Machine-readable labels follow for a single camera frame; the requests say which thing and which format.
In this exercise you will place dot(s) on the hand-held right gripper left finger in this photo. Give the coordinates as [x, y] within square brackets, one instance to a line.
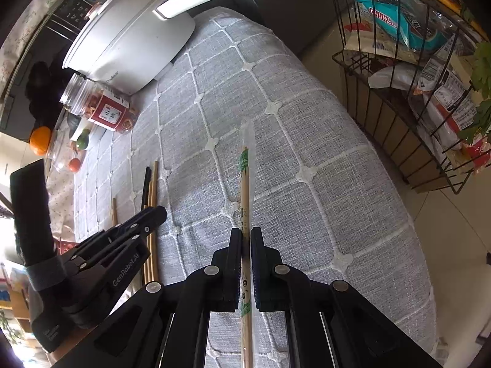
[238, 249]

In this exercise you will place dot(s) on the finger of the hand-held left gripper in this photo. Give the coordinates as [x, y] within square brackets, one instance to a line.
[159, 216]
[144, 214]

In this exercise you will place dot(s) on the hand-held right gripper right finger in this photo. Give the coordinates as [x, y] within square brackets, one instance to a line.
[255, 249]

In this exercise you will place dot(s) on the wooden chopstick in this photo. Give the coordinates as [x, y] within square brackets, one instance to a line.
[114, 212]
[151, 195]
[155, 184]

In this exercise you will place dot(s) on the black chopstick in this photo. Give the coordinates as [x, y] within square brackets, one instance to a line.
[145, 188]

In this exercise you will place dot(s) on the plastic-wrapped bamboo chopsticks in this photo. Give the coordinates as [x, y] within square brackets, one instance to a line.
[244, 199]

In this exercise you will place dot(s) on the small red tomato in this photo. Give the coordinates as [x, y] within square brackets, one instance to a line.
[74, 164]

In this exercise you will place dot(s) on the orange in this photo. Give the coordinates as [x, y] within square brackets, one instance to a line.
[40, 140]

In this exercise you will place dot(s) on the green lime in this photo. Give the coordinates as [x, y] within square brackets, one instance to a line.
[81, 143]

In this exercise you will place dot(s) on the clear jar with red label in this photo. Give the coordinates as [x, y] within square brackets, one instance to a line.
[109, 113]

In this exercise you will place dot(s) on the black microwave oven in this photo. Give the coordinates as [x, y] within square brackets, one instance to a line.
[50, 46]

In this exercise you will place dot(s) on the white electric pot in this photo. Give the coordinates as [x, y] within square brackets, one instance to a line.
[134, 38]

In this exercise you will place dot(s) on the floral cloth cover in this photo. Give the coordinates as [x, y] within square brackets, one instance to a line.
[34, 11]

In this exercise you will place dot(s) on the white plastic bag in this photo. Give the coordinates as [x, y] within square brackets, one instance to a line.
[391, 76]

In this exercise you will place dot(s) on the white and red snack packet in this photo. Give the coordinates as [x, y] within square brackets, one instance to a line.
[441, 103]

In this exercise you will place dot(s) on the teal snack packet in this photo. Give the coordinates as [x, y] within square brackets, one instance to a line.
[395, 15]

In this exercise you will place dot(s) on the green leafy herbs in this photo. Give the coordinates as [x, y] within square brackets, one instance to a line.
[483, 69]

